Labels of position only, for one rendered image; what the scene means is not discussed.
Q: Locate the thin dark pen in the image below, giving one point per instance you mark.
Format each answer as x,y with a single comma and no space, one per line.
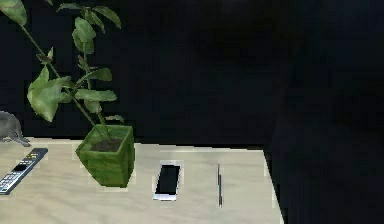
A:
219,185

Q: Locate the grey animal figurine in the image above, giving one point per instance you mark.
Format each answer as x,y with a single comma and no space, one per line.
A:
9,128

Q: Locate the black remote control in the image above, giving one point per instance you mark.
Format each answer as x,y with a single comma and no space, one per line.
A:
20,170

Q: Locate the pale wooden table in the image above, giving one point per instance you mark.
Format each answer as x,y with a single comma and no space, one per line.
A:
200,213

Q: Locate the white smartphone with black screen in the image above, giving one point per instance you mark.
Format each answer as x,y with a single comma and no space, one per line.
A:
167,180

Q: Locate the green house plant in square pot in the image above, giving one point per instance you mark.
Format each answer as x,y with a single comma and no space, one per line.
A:
108,163

